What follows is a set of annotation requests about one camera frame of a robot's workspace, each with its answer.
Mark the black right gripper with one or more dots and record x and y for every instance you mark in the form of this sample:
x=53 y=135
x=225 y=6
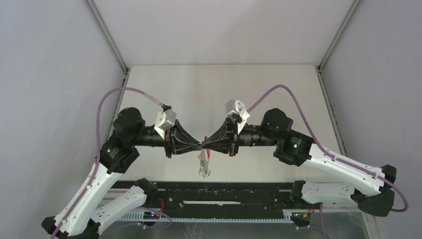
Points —
x=226 y=139

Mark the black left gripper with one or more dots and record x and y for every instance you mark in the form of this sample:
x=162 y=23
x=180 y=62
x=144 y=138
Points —
x=185 y=143

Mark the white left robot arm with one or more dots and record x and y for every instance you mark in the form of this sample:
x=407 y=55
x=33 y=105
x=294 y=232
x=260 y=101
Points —
x=83 y=217

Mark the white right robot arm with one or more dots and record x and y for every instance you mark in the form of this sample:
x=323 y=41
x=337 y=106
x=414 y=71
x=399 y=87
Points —
x=367 y=187

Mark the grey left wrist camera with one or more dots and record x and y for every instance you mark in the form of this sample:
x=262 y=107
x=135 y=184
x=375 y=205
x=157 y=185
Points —
x=164 y=121

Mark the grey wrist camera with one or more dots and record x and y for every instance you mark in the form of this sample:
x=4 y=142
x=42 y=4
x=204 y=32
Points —
x=236 y=111
x=164 y=121

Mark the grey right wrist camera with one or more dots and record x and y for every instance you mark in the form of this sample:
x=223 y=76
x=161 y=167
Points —
x=236 y=111

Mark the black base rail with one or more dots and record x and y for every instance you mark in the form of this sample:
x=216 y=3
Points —
x=229 y=202

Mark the left aluminium frame post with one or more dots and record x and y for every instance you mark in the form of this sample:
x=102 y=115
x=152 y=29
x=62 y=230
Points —
x=105 y=32

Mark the grey aluminium frame rail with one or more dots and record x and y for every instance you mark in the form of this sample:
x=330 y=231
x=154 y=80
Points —
x=327 y=73

